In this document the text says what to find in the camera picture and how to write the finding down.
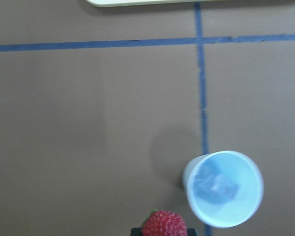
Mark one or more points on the cream bear serving tray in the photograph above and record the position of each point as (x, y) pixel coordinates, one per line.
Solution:
(120, 3)

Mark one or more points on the light blue plastic cup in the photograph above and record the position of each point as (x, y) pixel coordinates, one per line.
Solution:
(242, 170)

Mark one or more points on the clear ice cube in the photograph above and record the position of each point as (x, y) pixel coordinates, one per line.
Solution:
(211, 185)

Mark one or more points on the red strawberry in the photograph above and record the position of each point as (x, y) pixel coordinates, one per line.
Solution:
(164, 223)

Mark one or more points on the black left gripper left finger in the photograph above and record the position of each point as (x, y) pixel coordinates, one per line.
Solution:
(136, 232)

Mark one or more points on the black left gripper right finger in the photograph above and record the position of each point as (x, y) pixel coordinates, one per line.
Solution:
(191, 232)

